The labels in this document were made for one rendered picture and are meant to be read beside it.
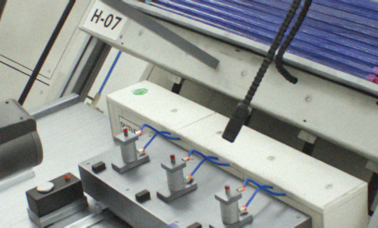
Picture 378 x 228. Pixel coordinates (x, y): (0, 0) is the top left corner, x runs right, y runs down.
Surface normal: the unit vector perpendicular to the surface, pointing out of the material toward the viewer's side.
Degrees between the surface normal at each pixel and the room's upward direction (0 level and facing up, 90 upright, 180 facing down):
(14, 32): 90
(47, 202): 90
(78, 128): 42
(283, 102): 90
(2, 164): 93
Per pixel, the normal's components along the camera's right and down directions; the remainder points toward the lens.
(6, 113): 0.15, -0.80
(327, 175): -0.11, -0.89
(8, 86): 0.60, 0.29
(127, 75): -0.65, -0.35
